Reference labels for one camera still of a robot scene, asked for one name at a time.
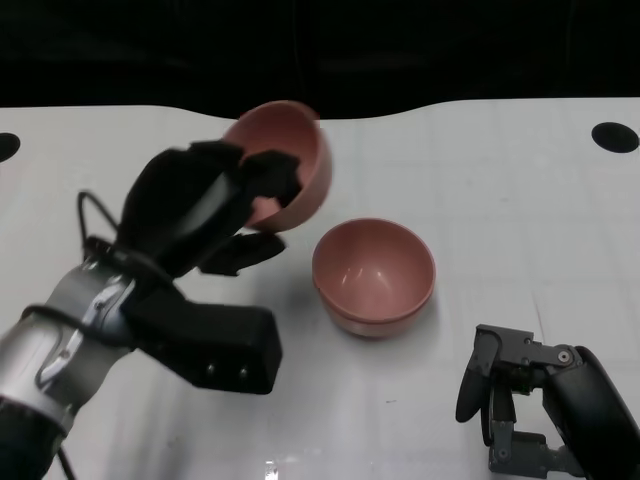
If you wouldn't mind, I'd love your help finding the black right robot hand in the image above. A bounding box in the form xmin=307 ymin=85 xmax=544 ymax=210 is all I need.
xmin=454 ymin=323 xmax=640 ymax=476

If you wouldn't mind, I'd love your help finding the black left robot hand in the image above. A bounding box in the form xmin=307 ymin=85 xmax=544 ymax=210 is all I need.
xmin=117 ymin=141 xmax=304 ymax=279

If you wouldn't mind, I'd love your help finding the pink plastic bowl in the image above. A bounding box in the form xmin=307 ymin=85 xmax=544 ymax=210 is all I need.
xmin=222 ymin=100 xmax=334 ymax=233
xmin=318 ymin=287 xmax=432 ymax=342
xmin=312 ymin=217 xmax=437 ymax=324

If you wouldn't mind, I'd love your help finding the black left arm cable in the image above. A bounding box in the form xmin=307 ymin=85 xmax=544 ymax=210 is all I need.
xmin=77 ymin=191 xmax=126 ymax=251

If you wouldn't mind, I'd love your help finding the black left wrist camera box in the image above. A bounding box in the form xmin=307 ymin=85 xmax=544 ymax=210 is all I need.
xmin=122 ymin=284 xmax=284 ymax=396

